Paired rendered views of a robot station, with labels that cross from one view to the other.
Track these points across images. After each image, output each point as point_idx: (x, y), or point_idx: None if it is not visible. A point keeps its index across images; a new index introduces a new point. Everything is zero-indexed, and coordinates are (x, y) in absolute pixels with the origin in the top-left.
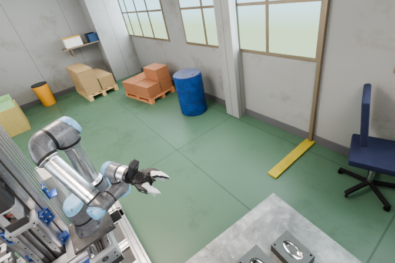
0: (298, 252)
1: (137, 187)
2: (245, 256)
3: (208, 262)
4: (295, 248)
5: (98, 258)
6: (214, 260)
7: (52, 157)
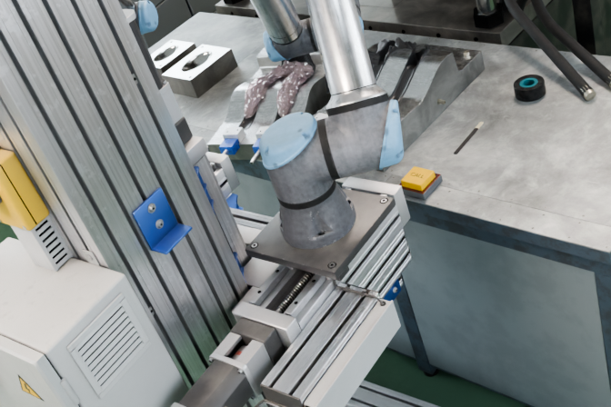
0: (168, 53)
1: None
2: (180, 76)
3: (193, 124)
4: (164, 54)
5: (214, 153)
6: (189, 119)
7: None
